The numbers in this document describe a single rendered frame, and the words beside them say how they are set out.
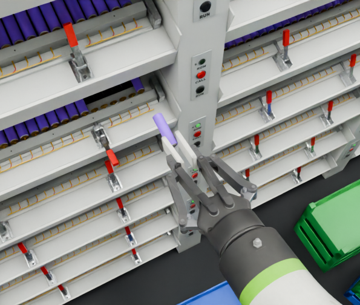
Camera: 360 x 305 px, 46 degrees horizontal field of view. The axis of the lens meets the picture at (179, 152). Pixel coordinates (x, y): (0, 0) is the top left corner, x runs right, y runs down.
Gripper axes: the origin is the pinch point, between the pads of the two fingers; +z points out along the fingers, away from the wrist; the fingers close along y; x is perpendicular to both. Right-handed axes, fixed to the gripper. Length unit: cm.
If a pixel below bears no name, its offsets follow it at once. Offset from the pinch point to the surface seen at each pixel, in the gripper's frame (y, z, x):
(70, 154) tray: -16.2, 17.6, -7.5
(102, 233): -17, 26, -47
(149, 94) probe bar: 2.9, 20.5, -3.2
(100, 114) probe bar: -7.9, 20.4, -3.2
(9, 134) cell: -25.0, 23.0, -2.0
